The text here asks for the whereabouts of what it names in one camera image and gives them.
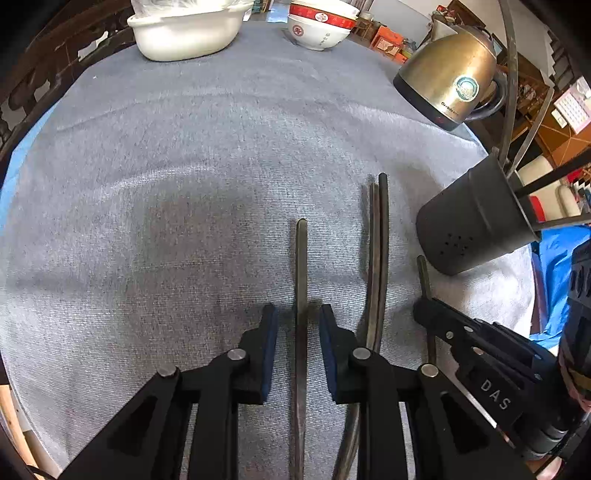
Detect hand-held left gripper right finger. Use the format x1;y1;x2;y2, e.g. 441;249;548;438
318;304;536;480

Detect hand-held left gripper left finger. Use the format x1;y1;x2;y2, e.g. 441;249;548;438
60;302;280;480

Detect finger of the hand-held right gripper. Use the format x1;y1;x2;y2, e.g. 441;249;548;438
412;299;481;356
431;299;490;340

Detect dark grey chopstick holder cup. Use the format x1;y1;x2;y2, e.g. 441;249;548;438
416;148;543;276

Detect blue plastic sheet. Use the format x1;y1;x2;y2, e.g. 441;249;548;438
530;226;591;343

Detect grey tablecloth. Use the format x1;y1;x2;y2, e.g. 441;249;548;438
0;14;539;480

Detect gold electric kettle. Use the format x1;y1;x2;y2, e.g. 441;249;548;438
392;21;509;132

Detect orange cardboard boxes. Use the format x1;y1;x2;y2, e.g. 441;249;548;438
368;23;413;64

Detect white bowl with red emblem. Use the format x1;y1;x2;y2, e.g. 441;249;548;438
286;13;357;52

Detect blue table cover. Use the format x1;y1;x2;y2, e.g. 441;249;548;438
0;111;52;197

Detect white plastic basin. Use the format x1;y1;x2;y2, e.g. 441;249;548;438
127;0;256;62

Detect clear plastic bag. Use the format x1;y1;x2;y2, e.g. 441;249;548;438
131;0;242;14

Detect carved dark wooden chair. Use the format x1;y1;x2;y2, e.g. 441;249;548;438
0;0;137;158

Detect wall calendar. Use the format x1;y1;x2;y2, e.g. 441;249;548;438
551;78;591;131

